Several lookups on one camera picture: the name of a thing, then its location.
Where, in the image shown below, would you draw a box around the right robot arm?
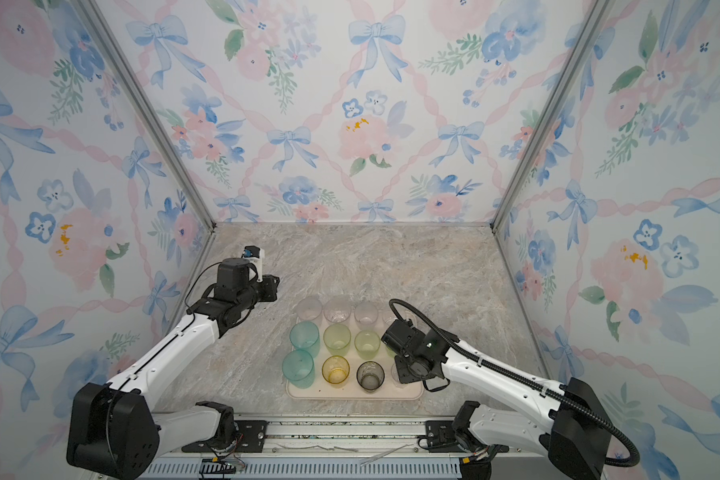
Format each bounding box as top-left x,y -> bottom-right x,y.
382,320 -> 612,479

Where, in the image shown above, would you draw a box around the left aluminium corner post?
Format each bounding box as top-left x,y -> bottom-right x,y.
71,1 -> 216,232

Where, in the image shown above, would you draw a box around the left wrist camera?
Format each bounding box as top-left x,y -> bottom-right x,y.
242,245 -> 265,282

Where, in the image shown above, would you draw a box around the black corrugated cable conduit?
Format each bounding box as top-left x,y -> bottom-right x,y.
388,298 -> 641,468

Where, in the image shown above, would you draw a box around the tall light green cup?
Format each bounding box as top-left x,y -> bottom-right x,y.
323,323 -> 352,356

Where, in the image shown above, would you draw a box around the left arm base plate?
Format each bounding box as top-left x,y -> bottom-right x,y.
181,420 -> 268,456

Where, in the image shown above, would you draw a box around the clear cup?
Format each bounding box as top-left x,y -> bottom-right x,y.
323,297 -> 353,323
354,301 -> 379,330
296,296 -> 323,322
380,306 -> 397,327

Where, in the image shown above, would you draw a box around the right aluminium corner post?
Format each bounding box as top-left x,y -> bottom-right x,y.
491,0 -> 612,237

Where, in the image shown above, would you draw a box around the small green cup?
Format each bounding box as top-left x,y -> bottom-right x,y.
354,330 -> 381,360

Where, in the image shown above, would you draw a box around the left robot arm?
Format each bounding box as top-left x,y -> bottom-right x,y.
66,246 -> 280,479

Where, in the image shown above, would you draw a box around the aluminium corner post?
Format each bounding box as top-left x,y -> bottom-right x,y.
491,0 -> 612,237
71,1 -> 216,232

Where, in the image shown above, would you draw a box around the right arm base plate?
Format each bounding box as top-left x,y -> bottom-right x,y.
425,419 -> 510,454

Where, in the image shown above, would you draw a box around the aluminium frame rail base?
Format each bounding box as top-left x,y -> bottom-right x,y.
136,416 -> 571,479

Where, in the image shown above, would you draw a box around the beige rectangular tray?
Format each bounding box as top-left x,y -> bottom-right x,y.
286,316 -> 424,401

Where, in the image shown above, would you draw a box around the yellow cup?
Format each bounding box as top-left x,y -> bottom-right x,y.
321,355 -> 350,386

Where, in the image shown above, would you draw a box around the grey smoky cup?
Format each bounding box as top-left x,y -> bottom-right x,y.
356,361 -> 386,392

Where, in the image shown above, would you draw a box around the teal cup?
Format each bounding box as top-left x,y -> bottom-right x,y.
281,349 -> 315,389
289,321 -> 321,358

